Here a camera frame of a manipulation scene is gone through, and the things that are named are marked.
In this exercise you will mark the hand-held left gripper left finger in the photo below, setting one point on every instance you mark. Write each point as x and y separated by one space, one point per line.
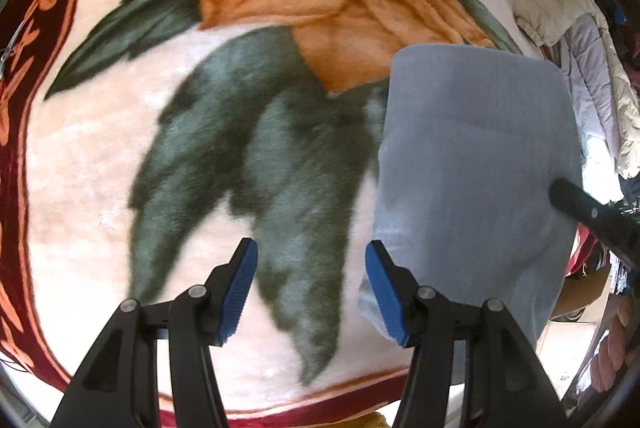
239 288

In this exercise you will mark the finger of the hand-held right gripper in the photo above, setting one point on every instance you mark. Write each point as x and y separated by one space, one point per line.
582 204

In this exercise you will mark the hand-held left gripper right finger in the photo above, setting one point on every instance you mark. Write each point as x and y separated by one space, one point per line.
385 293

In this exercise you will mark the light blue pants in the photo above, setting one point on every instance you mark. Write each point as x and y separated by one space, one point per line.
475 133

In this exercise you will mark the cardboard box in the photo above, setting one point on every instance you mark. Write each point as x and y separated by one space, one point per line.
582 295

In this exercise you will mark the lavender puffer jacket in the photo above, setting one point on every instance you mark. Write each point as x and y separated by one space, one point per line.
590 73

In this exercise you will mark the floral printed blanket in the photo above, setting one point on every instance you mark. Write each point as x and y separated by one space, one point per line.
100 183

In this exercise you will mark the dark hanging clothing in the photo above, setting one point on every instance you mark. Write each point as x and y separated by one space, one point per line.
617 18

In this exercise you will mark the metal scissors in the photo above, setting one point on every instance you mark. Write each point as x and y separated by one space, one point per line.
10 50

